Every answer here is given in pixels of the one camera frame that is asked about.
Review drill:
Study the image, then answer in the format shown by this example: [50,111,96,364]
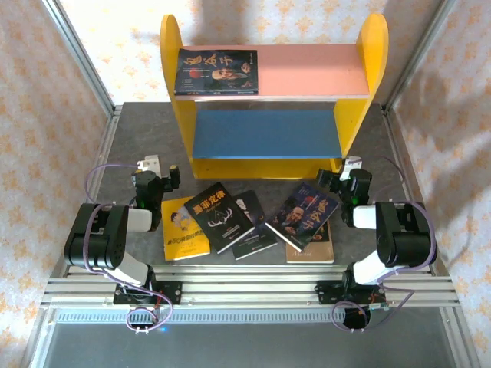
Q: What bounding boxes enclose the blue-tinted sage portrait book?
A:
[265,182,340,249]

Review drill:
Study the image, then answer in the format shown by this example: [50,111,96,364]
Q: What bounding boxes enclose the black book with antlers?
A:
[184,181,257,255]

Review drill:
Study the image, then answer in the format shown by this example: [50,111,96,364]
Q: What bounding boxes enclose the yellow cartoon cover book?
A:
[160,195,211,262]

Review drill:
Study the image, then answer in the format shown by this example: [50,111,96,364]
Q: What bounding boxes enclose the brown scroll cover book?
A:
[285,218,335,265]

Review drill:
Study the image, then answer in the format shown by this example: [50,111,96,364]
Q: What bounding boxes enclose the black wolf eyes book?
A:
[231,189,278,261]

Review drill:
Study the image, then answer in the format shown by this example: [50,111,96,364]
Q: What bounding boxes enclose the yellow bookshelf pink blue shelves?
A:
[159,13,390,181]

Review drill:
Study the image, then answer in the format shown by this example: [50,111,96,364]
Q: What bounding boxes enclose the black sage portrait book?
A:
[173,48,260,97]

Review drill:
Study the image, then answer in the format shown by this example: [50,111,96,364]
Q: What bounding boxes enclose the small green circuit board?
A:
[367,301,391,327]

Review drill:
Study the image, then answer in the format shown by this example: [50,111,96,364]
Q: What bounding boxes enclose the aluminium mounting rails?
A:
[40,264,460,307]

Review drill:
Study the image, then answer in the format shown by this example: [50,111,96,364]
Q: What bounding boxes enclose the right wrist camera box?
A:
[340,156,362,181]

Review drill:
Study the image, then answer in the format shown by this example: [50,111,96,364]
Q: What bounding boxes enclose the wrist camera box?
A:
[137,153,160,174]
[340,156,362,181]

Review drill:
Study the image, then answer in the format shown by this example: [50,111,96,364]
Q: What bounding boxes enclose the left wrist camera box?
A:
[137,153,160,174]

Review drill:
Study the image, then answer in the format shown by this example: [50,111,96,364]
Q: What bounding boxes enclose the aluminium side rail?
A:
[48,102,124,279]
[381,103,450,277]

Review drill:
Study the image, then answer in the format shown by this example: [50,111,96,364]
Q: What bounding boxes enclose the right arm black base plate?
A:
[315,279,386,306]

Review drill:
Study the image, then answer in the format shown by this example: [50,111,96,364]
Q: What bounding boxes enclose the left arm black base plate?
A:
[114,281,182,306]

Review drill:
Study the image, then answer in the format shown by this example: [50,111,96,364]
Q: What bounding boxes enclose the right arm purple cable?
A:
[331,156,438,334]

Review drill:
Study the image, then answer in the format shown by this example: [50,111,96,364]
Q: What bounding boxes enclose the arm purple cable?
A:
[84,163,174,335]
[331,156,438,334]

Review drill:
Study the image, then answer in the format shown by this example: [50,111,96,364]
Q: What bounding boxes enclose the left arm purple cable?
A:
[84,163,174,335]

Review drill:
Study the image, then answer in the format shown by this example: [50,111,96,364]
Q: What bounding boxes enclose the aluminium frame post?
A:
[383,0,458,114]
[41,0,116,116]

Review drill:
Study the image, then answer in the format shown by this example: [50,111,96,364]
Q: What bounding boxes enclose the grey slotted cable duct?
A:
[53,309,442,324]

